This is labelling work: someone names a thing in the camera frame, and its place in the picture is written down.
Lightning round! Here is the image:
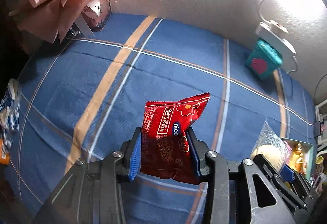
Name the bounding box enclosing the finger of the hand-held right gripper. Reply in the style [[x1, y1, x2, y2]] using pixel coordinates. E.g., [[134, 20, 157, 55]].
[[256, 154, 307, 211], [280, 165, 320, 200]]

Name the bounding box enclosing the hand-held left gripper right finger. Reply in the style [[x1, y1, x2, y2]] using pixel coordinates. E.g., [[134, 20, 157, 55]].
[[186, 129, 297, 224]]

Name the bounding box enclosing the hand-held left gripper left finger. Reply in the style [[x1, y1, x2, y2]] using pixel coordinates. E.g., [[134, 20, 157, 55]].
[[31, 127, 142, 224]]

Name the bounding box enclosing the clear yellow pastry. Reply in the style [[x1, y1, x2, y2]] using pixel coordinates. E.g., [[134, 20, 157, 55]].
[[250, 119, 290, 173]]

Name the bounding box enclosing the yellow candy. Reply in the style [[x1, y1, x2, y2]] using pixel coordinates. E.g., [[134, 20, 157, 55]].
[[291, 143, 304, 171]]

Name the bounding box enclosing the teal-rimmed white cardboard tray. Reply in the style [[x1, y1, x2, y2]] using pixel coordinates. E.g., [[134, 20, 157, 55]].
[[281, 137, 314, 181]]

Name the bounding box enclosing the small red snack packet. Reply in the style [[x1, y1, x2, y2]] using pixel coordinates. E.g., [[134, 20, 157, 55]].
[[140, 92, 210, 186]]

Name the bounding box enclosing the white plastic rack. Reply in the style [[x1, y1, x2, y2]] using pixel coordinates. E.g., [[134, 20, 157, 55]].
[[314, 102, 327, 155]]

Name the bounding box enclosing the blue plaid bedsheet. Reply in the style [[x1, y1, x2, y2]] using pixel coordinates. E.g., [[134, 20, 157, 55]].
[[5, 13, 317, 224]]

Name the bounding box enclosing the teal cube box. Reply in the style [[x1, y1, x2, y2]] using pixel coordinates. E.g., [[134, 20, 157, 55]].
[[245, 37, 283, 81]]

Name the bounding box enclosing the blue white packet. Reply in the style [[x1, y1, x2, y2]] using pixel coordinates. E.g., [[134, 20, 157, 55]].
[[0, 79, 21, 155]]

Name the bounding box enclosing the orange packet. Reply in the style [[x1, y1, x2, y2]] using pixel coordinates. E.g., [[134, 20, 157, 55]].
[[0, 138, 11, 164]]

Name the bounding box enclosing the white power strip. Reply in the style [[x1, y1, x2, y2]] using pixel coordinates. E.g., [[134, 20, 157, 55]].
[[255, 20, 297, 56]]

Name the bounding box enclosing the clear plastic gift box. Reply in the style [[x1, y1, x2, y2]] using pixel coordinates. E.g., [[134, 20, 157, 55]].
[[69, 0, 113, 35]]

